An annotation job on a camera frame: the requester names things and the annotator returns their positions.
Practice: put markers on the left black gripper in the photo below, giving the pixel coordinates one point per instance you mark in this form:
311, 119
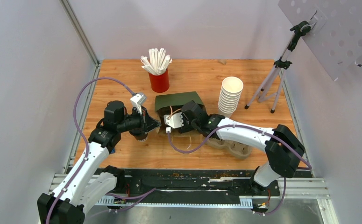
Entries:
152, 123

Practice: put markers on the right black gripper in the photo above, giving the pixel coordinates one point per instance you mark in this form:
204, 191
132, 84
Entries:
186, 127

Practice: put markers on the green paper bag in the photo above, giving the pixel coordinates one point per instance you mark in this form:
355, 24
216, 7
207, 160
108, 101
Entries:
170, 104

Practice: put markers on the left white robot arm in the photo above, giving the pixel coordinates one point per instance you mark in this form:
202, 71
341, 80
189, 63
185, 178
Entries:
73, 198

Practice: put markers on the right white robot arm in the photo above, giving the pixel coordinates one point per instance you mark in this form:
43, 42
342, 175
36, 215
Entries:
282, 148

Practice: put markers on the red cup holder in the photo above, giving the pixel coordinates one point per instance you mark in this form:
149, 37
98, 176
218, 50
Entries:
159, 83

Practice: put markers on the stack of white paper cups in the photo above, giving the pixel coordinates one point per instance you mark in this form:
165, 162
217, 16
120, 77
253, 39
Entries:
230, 94

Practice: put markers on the brown cardboard cup carrier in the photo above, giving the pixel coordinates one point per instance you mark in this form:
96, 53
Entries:
236, 149

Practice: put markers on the white wrapped straws bundle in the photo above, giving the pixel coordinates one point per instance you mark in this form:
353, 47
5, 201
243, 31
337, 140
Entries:
157, 62

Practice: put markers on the grey tripod stand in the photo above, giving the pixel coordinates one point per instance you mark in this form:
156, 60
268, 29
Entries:
280, 66

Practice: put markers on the grey perforated panel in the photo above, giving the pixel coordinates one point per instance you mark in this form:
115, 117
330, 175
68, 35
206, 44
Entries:
336, 36

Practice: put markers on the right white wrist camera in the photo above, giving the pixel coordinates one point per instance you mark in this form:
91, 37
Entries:
174, 121

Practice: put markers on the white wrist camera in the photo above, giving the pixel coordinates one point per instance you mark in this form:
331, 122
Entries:
137, 100
174, 121

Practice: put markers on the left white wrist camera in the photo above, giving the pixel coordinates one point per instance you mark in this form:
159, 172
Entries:
137, 100

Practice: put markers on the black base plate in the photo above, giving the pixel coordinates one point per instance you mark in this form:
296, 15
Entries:
171, 186

